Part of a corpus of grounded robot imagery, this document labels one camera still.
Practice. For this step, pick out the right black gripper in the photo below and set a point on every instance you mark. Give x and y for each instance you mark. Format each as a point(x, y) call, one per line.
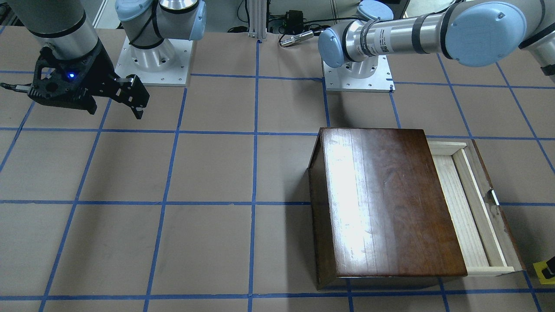
point(99, 69)

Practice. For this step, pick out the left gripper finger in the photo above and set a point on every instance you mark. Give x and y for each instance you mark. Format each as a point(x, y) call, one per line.
point(548, 269)

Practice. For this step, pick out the yellow block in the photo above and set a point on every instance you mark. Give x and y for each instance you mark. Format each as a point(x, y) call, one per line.
point(537, 267)

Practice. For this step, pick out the light wood drawer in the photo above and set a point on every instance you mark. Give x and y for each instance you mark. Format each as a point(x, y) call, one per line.
point(485, 239)

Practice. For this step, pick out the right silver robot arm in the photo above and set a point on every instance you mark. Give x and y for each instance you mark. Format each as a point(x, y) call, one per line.
point(108, 48)

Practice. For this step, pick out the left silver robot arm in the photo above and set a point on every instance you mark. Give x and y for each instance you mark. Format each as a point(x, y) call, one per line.
point(474, 34)

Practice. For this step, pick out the dark wooden drawer cabinet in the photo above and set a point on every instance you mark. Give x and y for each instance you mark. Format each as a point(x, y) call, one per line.
point(379, 212)

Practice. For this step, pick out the black electronics box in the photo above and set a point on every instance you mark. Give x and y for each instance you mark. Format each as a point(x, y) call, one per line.
point(294, 22)

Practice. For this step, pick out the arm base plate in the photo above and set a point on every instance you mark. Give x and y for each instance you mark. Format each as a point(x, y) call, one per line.
point(166, 65)
point(371, 75)

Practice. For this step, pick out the aluminium extrusion post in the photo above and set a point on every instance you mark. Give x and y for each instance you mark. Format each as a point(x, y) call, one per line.
point(257, 19)

